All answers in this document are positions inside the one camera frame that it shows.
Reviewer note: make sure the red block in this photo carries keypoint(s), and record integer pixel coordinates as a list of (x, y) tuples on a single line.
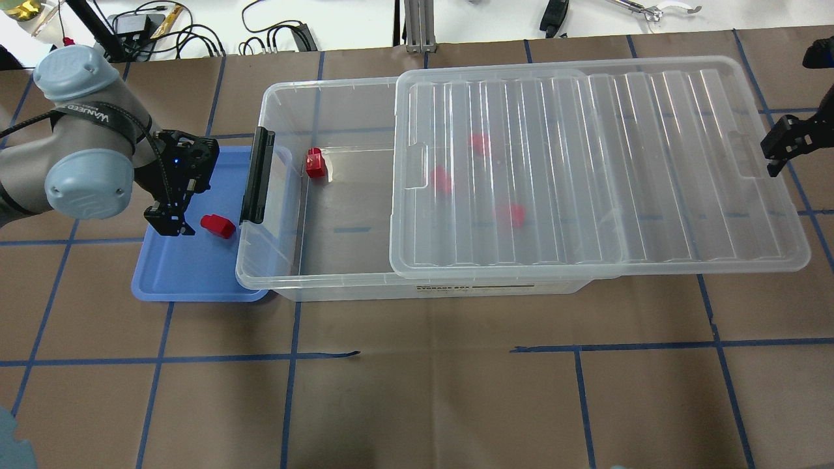
[(510, 216), (218, 226), (480, 144), (315, 163), (441, 181)]

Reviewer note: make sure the aluminium frame post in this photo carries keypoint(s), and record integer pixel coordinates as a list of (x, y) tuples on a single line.
[(414, 26)]

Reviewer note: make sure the brown paper table cover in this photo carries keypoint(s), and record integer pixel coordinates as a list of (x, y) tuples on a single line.
[(665, 371)]

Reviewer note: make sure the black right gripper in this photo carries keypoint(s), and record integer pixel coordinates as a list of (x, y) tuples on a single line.
[(792, 139)]

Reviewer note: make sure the black power adapter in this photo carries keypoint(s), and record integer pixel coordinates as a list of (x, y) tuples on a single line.
[(134, 27)]

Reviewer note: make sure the blue plastic tray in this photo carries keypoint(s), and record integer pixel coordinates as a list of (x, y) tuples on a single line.
[(199, 267)]

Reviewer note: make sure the clear plastic storage box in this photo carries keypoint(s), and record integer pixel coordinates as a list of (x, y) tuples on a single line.
[(326, 239)]

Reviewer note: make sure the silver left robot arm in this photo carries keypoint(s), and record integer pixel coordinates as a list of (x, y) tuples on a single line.
[(103, 144)]

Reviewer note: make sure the clear ribbed box lid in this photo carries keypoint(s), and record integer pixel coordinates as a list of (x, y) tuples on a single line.
[(624, 166)]

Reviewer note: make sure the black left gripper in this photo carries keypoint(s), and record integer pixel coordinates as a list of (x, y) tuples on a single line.
[(148, 170)]

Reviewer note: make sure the long grabber reach tool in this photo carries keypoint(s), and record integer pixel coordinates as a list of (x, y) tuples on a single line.
[(654, 13)]

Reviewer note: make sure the black box latch handle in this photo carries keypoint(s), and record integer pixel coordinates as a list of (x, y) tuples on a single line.
[(255, 194)]

